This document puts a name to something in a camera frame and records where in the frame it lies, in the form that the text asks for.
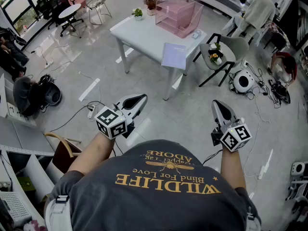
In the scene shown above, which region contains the person's right forearm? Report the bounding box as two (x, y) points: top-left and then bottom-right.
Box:
(220, 145), (246, 190)

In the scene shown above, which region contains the round white table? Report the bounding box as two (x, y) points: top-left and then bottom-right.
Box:
(58, 3), (82, 19)

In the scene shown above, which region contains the white device with round opening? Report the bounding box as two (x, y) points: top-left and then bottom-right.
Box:
(232, 69), (256, 95)

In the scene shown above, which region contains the brown wooden chair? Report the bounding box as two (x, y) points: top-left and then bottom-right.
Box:
(44, 131), (84, 174)

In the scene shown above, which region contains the grey chair with black frame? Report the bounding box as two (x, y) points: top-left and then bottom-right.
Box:
(192, 33), (250, 88)

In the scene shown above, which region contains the person's left forearm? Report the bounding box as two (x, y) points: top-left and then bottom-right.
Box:
(67, 131), (115, 175)

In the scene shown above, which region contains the white low cabinet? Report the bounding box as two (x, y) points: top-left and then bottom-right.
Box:
(0, 73), (37, 128)

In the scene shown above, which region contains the green box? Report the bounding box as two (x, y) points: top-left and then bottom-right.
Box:
(16, 176), (37, 192)

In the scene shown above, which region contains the white wire chair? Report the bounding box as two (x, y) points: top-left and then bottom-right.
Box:
(86, 0), (113, 26)

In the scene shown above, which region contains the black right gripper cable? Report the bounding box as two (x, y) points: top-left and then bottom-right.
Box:
(202, 149), (223, 166)

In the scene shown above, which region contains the white shoulder strap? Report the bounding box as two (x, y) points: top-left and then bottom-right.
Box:
(44, 195), (73, 231)
(245, 208), (262, 231)

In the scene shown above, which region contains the black bag with cables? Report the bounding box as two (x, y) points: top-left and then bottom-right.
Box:
(268, 79), (291, 105)

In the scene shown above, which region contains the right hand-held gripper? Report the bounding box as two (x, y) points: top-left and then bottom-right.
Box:
(211, 100), (253, 153)

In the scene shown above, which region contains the small green potted plant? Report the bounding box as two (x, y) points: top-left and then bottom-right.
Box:
(131, 8), (143, 21)

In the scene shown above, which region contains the black floor cable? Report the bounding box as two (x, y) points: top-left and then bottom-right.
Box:
(49, 101), (106, 132)

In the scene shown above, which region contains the reddish dried plant in pot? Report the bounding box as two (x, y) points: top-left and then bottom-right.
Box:
(141, 0), (161, 16)

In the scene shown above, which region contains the white shelving unit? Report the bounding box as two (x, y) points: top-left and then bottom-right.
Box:
(0, 144), (57, 231)

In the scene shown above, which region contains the pink mesh desk organizer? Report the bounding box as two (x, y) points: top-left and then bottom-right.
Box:
(155, 0), (204, 39)

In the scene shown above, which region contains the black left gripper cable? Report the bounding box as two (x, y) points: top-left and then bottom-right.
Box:
(114, 140), (123, 156)

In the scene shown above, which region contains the small white round-hole device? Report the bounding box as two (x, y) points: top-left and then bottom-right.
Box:
(290, 161), (306, 177)

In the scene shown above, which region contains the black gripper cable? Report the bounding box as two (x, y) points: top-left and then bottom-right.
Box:
(114, 140), (123, 156)
(202, 149), (223, 166)

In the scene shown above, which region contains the purple spiral notebook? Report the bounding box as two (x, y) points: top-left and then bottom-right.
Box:
(160, 42), (187, 70)

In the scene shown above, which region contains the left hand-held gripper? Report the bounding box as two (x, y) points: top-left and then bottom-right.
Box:
(94, 93), (148, 140)

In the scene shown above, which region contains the person's dark grey printed t-shirt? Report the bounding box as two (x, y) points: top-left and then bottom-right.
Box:
(51, 139), (262, 231)

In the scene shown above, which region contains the white perforated box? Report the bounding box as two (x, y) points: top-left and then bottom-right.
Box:
(0, 191), (32, 227)

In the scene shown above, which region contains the white rectangular table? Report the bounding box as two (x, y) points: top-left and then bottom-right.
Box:
(110, 13), (207, 101)

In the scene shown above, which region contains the black round device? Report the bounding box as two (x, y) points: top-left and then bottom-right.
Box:
(38, 75), (62, 105)

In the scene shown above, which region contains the yellow flower in white pot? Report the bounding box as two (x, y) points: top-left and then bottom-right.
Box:
(208, 53), (222, 65)

